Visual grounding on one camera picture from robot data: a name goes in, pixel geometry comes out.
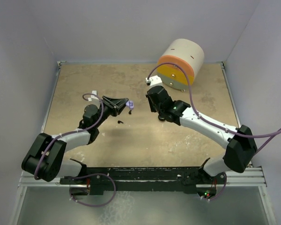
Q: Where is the round cream drawer cabinet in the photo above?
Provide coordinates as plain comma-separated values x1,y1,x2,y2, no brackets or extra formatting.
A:
156,38,205,91

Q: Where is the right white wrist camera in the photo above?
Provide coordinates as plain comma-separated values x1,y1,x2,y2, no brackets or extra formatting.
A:
145,75,163,87

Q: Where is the purple earbud charging case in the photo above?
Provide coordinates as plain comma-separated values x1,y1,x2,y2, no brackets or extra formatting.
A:
126,100,134,110

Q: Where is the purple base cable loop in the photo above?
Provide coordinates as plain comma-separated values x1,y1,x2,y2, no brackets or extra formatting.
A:
69,173,117,207

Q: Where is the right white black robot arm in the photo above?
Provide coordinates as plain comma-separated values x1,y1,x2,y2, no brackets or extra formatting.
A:
146,86,257,183

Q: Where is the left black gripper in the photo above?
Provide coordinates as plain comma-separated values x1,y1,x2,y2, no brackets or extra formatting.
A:
94,96,128,128

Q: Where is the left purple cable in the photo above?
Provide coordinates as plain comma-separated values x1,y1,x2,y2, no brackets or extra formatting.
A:
34,93,105,180

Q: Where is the aluminium frame rail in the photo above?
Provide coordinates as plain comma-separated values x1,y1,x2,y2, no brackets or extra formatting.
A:
20,64,266,190

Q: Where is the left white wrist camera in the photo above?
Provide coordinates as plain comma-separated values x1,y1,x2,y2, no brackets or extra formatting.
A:
87,90,99,102

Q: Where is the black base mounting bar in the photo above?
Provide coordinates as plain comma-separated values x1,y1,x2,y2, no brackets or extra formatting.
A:
60,165,227,197

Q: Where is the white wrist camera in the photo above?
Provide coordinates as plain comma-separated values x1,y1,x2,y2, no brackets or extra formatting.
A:
87,90,99,102
145,75,163,87

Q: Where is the black earbud charging case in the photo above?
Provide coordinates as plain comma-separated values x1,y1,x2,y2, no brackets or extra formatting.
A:
158,115,166,122

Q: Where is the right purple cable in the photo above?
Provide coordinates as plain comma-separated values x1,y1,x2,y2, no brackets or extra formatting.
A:
147,62,281,153

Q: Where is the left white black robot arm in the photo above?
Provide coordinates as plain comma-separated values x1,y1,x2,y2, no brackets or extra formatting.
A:
21,94,134,184

